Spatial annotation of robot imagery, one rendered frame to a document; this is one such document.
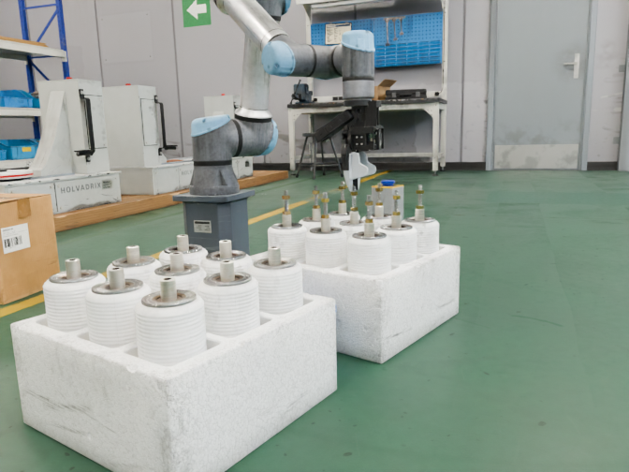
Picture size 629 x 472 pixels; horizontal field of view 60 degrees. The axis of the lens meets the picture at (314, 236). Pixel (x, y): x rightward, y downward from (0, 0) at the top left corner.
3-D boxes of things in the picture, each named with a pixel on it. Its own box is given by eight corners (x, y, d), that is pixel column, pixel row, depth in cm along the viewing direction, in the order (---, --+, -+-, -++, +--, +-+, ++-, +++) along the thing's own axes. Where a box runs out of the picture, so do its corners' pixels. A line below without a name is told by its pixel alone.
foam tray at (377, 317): (247, 327, 137) (243, 257, 133) (337, 289, 167) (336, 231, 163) (381, 364, 113) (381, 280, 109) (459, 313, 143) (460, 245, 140)
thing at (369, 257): (360, 325, 116) (359, 242, 113) (341, 312, 125) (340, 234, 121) (399, 318, 120) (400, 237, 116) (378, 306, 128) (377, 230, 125)
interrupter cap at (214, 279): (193, 284, 86) (193, 279, 86) (226, 272, 92) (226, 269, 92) (228, 290, 81) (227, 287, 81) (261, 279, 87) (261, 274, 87)
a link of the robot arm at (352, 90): (337, 81, 126) (350, 83, 133) (337, 101, 127) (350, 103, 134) (367, 79, 123) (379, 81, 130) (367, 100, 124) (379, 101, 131)
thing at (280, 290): (241, 363, 98) (236, 266, 95) (274, 346, 106) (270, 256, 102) (283, 376, 93) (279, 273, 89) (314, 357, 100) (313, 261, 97)
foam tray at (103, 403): (22, 423, 93) (8, 323, 90) (194, 347, 125) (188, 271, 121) (176, 508, 71) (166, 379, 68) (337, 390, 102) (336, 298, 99)
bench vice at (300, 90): (301, 105, 601) (300, 82, 597) (316, 105, 595) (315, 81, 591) (286, 104, 563) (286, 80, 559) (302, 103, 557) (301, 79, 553)
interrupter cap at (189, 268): (145, 273, 92) (144, 270, 92) (179, 264, 98) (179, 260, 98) (175, 280, 88) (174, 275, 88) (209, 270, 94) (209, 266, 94)
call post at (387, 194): (371, 288, 166) (371, 187, 160) (383, 284, 172) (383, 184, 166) (391, 292, 162) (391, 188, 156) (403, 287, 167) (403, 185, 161)
